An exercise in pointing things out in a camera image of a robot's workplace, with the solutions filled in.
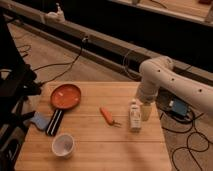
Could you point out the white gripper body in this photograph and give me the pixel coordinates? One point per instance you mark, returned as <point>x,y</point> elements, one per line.
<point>147,92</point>

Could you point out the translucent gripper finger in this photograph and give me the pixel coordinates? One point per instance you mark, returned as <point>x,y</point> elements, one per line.
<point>146,111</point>

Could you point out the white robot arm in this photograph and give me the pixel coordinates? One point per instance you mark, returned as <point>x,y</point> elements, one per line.
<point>158,72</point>

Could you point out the white bottle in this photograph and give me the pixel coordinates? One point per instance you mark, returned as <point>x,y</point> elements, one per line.
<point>135,117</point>

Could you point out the blue box on floor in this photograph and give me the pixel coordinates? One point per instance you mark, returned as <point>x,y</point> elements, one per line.
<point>178,107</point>

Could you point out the orange plate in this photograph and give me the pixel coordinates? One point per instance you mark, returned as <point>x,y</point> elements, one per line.
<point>65,96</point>

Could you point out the blue sponge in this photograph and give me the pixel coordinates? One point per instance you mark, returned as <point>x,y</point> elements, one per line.
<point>39,121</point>

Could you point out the black stand left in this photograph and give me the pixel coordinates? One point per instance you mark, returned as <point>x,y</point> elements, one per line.
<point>18,85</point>

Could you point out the orange handled tool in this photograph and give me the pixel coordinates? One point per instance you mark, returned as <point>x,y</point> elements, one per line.
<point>108,117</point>

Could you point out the white object on rail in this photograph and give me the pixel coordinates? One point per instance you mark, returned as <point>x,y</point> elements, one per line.
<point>58,15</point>

